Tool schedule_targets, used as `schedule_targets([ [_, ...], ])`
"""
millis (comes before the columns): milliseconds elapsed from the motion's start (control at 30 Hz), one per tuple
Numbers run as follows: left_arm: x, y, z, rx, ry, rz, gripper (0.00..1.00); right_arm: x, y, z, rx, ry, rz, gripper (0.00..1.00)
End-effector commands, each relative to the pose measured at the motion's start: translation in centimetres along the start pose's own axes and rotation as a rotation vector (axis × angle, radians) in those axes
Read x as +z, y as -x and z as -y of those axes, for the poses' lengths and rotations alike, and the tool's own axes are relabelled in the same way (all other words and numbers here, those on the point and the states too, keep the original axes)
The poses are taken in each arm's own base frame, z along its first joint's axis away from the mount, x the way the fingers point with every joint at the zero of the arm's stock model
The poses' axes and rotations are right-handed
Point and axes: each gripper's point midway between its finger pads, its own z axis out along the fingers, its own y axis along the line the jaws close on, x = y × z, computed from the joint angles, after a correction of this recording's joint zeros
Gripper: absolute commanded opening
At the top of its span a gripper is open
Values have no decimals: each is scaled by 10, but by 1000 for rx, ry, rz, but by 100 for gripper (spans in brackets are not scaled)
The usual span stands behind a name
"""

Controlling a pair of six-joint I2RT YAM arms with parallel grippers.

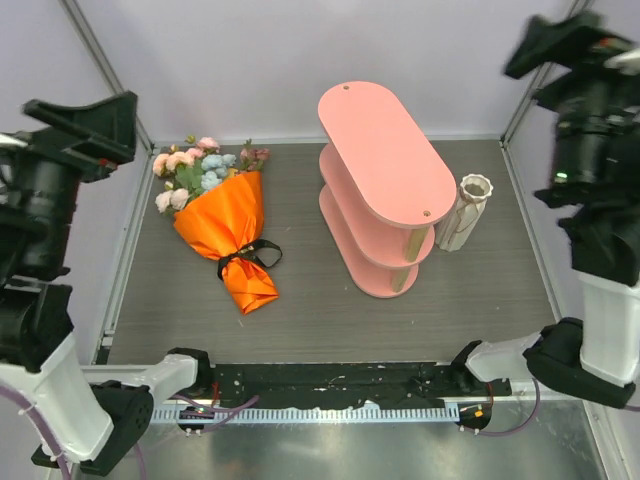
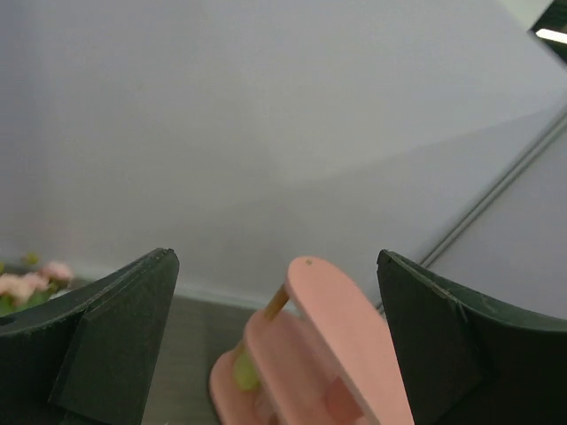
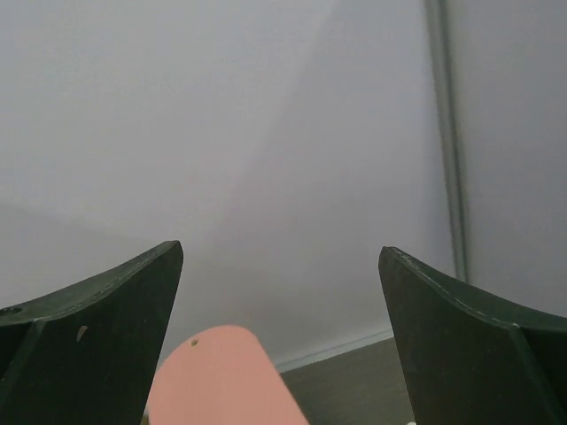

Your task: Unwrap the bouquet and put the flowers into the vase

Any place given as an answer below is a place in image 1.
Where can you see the pink three-tier shelf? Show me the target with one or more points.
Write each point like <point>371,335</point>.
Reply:
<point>385,186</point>

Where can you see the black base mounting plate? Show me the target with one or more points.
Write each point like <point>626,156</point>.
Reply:
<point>328,386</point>

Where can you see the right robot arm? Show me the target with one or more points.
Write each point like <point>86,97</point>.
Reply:
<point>595,169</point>

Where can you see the white slotted cable duct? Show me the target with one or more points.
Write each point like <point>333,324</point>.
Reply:
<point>369,413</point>

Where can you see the white ribbed ceramic vase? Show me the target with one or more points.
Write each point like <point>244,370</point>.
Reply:
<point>452,232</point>

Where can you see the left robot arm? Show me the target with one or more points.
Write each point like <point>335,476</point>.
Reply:
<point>90,425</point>

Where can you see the orange flower bouquet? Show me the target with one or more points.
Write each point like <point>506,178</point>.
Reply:
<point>216,202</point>

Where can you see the black ribbon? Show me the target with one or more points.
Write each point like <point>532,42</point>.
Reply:
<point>249,252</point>

